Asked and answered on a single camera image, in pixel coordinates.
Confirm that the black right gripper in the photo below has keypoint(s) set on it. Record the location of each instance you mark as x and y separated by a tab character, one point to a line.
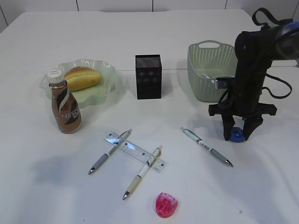
246	105

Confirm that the blue pencil sharpener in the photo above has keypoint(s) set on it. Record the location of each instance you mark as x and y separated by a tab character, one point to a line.
237	135

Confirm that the clear plastic ruler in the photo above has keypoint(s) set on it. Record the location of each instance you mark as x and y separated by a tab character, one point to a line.
136	152

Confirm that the pink pencil sharpener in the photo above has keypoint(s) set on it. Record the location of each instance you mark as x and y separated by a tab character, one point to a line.
165	205

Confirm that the sugared bread roll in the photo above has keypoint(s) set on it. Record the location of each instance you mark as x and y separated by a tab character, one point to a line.
79	78

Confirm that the brown coffee drink bottle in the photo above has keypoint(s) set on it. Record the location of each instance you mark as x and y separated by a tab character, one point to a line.
64	105

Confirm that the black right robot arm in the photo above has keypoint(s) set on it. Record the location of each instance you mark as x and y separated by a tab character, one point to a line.
255	52

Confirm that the blue grey pen right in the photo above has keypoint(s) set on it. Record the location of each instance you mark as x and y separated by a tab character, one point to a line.
209	149

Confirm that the green plastic woven basket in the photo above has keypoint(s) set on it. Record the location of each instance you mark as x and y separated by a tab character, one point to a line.
213	58

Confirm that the cream grip pen middle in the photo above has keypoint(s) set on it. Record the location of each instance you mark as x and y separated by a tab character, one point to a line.
141	173

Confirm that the black mesh pen holder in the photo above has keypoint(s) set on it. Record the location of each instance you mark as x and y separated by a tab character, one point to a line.
148	73

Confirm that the grey grip pen left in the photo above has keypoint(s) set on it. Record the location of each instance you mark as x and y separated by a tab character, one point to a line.
107	152

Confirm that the green wavy glass plate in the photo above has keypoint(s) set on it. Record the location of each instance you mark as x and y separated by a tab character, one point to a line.
96	94

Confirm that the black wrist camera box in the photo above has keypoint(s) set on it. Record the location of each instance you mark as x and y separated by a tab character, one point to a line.
224	82

